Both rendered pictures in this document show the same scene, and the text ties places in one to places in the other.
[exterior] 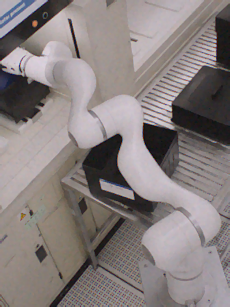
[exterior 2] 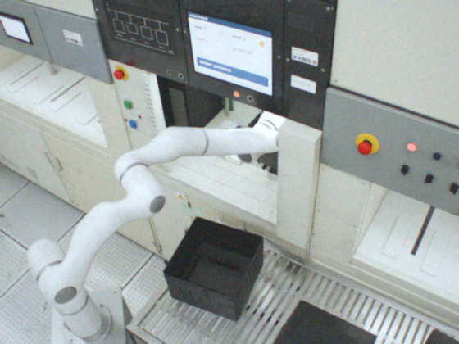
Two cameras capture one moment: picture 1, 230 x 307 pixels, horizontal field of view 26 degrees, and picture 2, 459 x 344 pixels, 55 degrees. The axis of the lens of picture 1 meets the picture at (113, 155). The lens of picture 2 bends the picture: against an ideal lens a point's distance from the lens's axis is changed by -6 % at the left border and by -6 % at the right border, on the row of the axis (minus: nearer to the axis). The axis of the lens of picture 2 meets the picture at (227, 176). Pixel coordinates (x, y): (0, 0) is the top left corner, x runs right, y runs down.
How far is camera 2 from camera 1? 1.53 m
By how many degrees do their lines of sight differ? 52
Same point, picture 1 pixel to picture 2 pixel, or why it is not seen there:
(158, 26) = (447, 276)
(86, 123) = (120, 163)
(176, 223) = (44, 256)
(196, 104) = (299, 327)
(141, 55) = (384, 261)
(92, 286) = not seen: hidden behind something
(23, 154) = (228, 176)
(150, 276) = (104, 296)
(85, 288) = not seen: hidden behind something
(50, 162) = (217, 198)
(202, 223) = (42, 278)
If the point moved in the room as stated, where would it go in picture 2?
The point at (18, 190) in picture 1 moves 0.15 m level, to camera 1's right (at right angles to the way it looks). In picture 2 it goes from (185, 180) to (191, 206)
